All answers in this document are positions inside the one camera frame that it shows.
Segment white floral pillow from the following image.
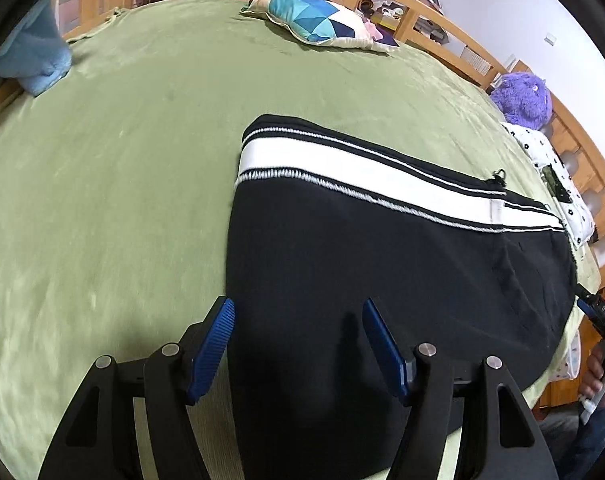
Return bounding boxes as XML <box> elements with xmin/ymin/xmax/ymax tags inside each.
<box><xmin>500</xmin><ymin>121</ymin><xmax>597</xmax><ymax>248</ymax></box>

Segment wooden bed frame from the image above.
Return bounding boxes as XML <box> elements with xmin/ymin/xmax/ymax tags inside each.
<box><xmin>0</xmin><ymin>0</ymin><xmax>605</xmax><ymax>411</ymax></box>

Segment person's right hand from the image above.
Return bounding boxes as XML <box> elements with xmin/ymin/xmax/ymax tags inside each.
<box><xmin>581</xmin><ymin>342</ymin><xmax>605</xmax><ymax>413</ymax></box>

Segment light blue fluffy towel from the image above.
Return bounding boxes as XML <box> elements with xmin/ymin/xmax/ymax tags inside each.
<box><xmin>0</xmin><ymin>0</ymin><xmax>103</xmax><ymax>96</ymax></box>

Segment green fleece blanket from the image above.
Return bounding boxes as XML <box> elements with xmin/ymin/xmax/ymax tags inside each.
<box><xmin>0</xmin><ymin>0</ymin><xmax>603</xmax><ymax>480</ymax></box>

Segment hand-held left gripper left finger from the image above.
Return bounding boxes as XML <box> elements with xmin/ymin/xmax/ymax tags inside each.
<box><xmin>37</xmin><ymin>296</ymin><xmax>236</xmax><ymax>480</ymax></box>

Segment purple plush toy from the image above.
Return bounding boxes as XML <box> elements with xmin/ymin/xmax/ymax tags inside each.
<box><xmin>489</xmin><ymin>72</ymin><xmax>553</xmax><ymax>127</ymax></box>

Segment geometric print pillow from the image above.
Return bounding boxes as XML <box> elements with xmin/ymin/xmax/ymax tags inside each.
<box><xmin>240</xmin><ymin>0</ymin><xmax>401</xmax><ymax>55</ymax></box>

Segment black pants with white stripe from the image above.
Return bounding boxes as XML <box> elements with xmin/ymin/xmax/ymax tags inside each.
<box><xmin>226</xmin><ymin>114</ymin><xmax>578</xmax><ymax>480</ymax></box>

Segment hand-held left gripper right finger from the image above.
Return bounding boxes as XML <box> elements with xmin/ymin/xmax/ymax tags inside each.
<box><xmin>361</xmin><ymin>298</ymin><xmax>559</xmax><ymax>480</ymax></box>

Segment star print bed sheet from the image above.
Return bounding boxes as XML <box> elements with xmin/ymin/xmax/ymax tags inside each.
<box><xmin>547</xmin><ymin>330</ymin><xmax>584</xmax><ymax>387</ymax></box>

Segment pile of cardboard boxes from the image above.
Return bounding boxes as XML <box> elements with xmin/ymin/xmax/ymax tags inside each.
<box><xmin>357</xmin><ymin>0</ymin><xmax>413</xmax><ymax>33</ymax></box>

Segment person's jeans leg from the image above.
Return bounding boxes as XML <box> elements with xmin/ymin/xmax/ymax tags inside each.
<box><xmin>537</xmin><ymin>395</ymin><xmax>605</xmax><ymax>480</ymax></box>

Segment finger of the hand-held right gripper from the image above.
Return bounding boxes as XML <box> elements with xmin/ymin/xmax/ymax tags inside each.
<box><xmin>575</xmin><ymin>284</ymin><xmax>605</xmax><ymax>322</ymax></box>

